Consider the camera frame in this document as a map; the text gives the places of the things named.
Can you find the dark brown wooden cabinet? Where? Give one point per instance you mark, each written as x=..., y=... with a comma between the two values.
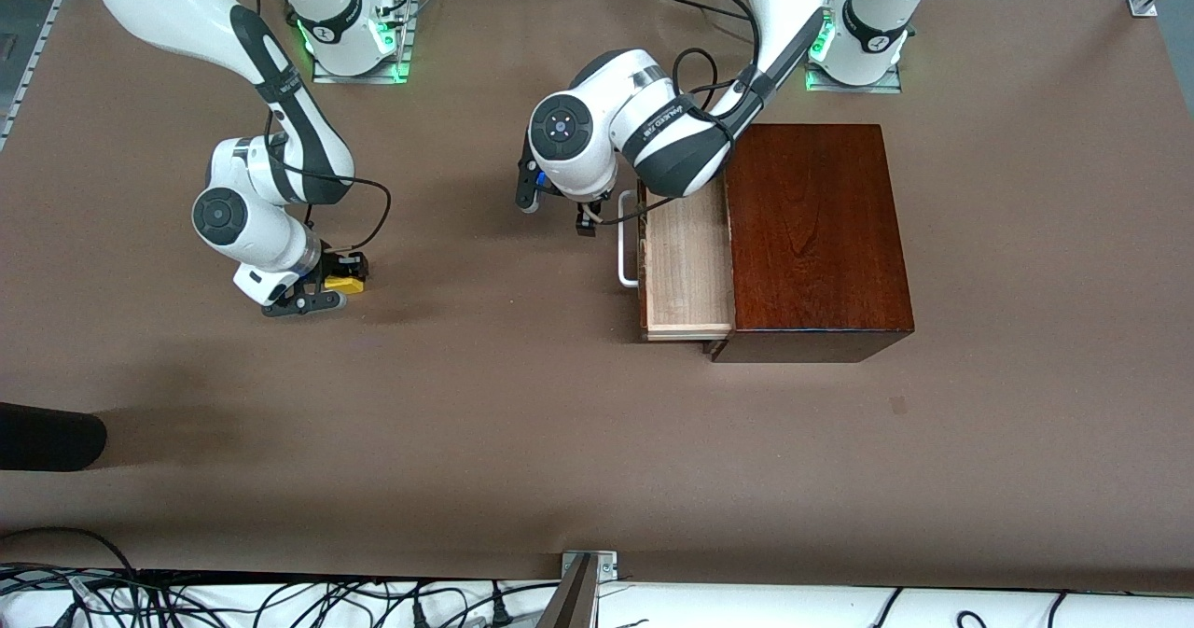
x=821, y=236

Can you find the yellow wooden block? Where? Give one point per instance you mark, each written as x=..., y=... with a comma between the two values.
x=347, y=286

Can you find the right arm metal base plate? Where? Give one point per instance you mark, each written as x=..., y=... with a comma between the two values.
x=364, y=75

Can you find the metal bracket with post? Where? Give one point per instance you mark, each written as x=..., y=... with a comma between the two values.
x=583, y=591

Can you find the light wooden drawer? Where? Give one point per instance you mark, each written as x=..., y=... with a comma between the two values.
x=686, y=273

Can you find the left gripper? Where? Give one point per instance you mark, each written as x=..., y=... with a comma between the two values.
x=586, y=214

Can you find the black padded cylinder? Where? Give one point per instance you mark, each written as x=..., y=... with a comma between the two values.
x=47, y=437

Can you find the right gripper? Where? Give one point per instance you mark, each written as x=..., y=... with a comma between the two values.
x=333, y=266

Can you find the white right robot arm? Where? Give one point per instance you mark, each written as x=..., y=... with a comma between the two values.
x=159, y=12

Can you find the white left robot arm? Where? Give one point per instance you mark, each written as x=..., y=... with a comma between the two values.
x=653, y=115

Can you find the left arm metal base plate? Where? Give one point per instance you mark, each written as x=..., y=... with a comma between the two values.
x=853, y=88

